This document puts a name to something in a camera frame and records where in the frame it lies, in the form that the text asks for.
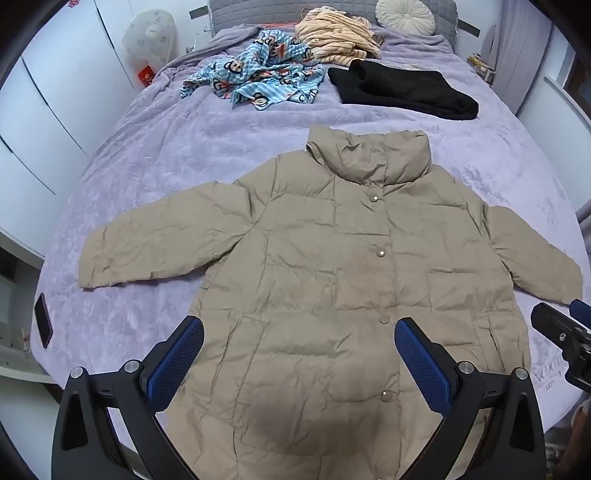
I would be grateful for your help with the black folded garment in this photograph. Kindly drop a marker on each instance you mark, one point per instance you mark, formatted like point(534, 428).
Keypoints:
point(397, 87)

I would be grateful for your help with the beige puffer jacket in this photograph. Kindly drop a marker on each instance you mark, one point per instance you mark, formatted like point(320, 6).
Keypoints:
point(323, 277)

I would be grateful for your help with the white wardrobe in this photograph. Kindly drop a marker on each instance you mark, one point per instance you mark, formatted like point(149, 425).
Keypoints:
point(46, 115)

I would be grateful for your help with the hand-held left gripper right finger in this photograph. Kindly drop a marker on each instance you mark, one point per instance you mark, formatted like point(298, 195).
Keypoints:
point(422, 364)

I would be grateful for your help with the red packet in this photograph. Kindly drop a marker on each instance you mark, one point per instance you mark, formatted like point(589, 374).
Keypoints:
point(146, 76)

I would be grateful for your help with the small printed box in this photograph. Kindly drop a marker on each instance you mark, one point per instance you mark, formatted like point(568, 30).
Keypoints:
point(481, 69)

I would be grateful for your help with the beige striped garment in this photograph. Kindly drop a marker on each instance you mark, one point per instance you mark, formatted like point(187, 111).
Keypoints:
point(332, 32)

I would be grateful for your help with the white covered fan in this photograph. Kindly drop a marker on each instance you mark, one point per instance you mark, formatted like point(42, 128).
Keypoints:
point(147, 37)

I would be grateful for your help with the black phone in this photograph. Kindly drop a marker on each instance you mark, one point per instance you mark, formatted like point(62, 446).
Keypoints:
point(44, 321)

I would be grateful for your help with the grey curtain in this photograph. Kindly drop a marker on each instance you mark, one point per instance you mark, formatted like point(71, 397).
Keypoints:
point(519, 64)

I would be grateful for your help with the purple plush blanket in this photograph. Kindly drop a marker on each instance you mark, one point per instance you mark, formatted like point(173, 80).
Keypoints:
point(161, 152)

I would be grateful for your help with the blue cartoon printed cloth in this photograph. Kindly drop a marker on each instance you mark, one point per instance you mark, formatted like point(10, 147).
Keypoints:
point(258, 78)

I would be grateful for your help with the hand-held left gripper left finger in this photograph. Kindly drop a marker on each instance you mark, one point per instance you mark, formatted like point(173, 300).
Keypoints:
point(178, 360)

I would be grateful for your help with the grey quilted headboard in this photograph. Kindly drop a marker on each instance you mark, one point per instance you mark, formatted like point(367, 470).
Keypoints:
point(244, 11)

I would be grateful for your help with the round cream cushion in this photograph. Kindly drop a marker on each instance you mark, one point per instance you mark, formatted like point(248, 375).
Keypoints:
point(404, 14)

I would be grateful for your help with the white bedside shelf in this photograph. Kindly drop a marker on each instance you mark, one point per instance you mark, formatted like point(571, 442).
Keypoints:
point(16, 314)

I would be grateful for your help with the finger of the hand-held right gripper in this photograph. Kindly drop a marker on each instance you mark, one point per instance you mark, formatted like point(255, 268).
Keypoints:
point(582, 309)
point(554, 323)

